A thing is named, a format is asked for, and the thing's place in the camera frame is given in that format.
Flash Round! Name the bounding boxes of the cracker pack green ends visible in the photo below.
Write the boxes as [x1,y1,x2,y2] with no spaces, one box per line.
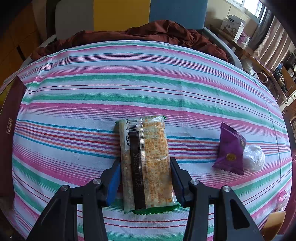
[116,116,180,215]

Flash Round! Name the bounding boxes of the small yellow sponge block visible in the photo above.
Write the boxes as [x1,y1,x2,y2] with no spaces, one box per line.
[261,211,285,240]

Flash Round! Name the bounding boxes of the pink clear plastic cup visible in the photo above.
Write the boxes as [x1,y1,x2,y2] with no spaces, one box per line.
[276,190,289,212]

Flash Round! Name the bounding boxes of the white plastic bag ball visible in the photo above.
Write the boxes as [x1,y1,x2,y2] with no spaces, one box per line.
[243,145,265,172]

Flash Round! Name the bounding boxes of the purple snack packet upper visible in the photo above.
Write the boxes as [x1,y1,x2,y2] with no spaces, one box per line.
[212,123,246,175]

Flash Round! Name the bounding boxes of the striped bed sheet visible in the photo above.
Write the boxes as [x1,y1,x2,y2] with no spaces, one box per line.
[1,41,292,237]

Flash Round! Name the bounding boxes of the wooden desk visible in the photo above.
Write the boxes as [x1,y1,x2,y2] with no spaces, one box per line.
[210,25,288,102]

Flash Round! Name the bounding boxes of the striped curtain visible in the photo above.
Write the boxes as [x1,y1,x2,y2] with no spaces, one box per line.
[254,17,292,71]

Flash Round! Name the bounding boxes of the white appliance box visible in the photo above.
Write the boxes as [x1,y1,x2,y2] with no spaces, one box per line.
[220,15,245,40]

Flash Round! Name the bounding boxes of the dark red blanket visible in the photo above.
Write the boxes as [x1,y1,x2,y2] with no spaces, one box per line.
[31,20,228,62]

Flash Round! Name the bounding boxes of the wooden wardrobe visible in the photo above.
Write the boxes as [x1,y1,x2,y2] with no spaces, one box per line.
[1,1,47,83]

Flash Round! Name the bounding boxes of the grey yellow blue headboard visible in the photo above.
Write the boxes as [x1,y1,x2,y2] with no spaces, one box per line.
[45,1,242,69]

